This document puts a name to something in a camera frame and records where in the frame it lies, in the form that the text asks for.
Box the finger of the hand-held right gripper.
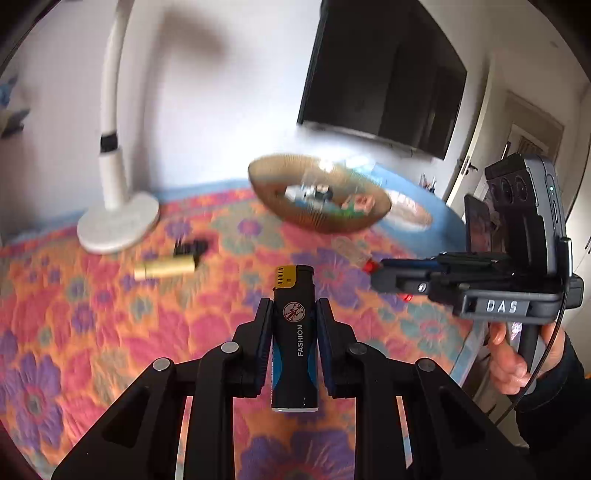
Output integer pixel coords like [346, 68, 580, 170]
[372, 267, 433, 297]
[380, 257, 445, 274]

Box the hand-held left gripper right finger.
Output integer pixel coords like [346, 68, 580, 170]
[318, 298, 539, 480]

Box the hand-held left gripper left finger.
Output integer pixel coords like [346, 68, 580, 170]
[51, 298, 274, 480]

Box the black blue lighter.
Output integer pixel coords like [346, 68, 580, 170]
[270, 265, 320, 413]

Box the red small figurine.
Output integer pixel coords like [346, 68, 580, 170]
[364, 260, 413, 303]

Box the gold ribbed bowl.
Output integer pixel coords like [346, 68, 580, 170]
[248, 154, 392, 234]

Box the person's right forearm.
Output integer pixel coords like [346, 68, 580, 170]
[515, 332, 591, 462]

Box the person's right hand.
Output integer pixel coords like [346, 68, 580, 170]
[486, 320, 567, 396]

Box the tissue packet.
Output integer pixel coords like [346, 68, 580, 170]
[387, 191, 435, 230]

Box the white door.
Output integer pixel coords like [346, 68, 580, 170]
[444, 55, 511, 208]

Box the floral orange cloth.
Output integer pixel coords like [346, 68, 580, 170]
[0, 187, 476, 480]

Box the gold metal tube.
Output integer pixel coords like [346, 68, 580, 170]
[134, 257, 195, 280]

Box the black flat screen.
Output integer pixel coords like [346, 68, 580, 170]
[297, 0, 468, 161]

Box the white desk lamp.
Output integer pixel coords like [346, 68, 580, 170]
[76, 0, 161, 254]

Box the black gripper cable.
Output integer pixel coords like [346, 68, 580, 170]
[510, 237, 573, 411]

